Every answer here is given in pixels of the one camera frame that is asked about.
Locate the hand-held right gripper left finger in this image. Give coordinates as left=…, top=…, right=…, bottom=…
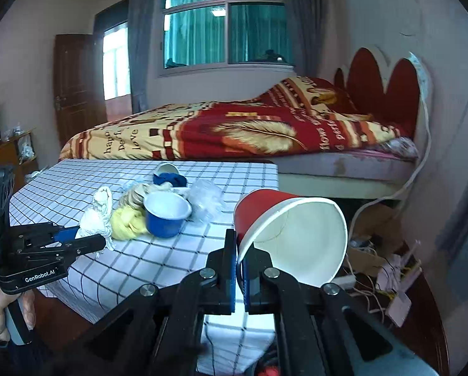
left=71, top=228, right=238, bottom=376

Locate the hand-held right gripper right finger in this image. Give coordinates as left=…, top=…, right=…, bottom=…
left=242, top=243, right=438, bottom=376

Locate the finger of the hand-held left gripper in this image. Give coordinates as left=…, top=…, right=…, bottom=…
left=10, top=222, right=80, bottom=248
left=12, top=234, right=106, bottom=262

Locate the white tissue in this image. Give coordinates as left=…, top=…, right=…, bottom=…
left=79, top=186, right=117, bottom=253

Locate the yellow paper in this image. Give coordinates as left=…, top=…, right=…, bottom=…
left=110, top=206, right=146, bottom=241

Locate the red paper cup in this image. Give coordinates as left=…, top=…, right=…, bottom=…
left=233, top=189, right=349, bottom=288

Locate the tan crumpled wrapper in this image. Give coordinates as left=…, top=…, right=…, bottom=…
left=119, top=183, right=150, bottom=209

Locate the table with checkered cloth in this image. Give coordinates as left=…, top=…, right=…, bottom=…
left=8, top=159, right=279, bottom=365

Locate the blue enamel cup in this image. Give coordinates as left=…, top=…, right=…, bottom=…
left=143, top=191, right=192, bottom=239

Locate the clear plastic bag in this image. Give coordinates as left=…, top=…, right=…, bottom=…
left=187, top=180, right=227, bottom=222

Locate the wooden cabinet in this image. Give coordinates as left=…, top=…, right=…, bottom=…
left=0, top=127, right=39, bottom=192

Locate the white power strip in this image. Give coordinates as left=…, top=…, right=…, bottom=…
left=328, top=273, right=357, bottom=289

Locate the blue crumpled cloth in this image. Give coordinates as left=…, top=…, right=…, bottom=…
left=152, top=172, right=188, bottom=189

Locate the small white cup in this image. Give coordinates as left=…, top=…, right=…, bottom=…
left=154, top=162, right=180, bottom=177

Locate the white crumpled paper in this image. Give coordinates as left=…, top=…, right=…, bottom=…
left=377, top=254, right=404, bottom=291

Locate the cardboard box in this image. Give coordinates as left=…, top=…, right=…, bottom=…
left=349, top=201, right=408, bottom=279

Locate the brown wooden door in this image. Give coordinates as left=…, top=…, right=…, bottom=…
left=54, top=34, right=108, bottom=147

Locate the bed with red blanket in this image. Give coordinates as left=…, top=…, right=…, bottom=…
left=59, top=75, right=415, bottom=161

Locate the pink bed mattress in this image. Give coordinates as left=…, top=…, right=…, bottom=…
left=277, top=141, right=419, bottom=200

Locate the bright balcony doorway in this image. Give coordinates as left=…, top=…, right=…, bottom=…
left=93, top=0, right=133, bottom=102

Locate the grey curtain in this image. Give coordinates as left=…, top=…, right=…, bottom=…
left=128, top=0, right=166, bottom=113
left=283, top=0, right=352, bottom=87

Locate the floral pillow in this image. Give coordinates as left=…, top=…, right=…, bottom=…
left=375, top=137, right=419, bottom=160

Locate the window with teal curtain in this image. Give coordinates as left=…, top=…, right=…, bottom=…
left=157, top=0, right=297, bottom=79

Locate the red heart-shaped headboard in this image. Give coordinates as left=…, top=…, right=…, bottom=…
left=334, top=47, right=432, bottom=142

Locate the white charger cable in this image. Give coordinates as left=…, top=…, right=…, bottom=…
left=344, top=251, right=396, bottom=315

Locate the long white cable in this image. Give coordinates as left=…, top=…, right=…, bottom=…
left=347, top=98, right=433, bottom=239

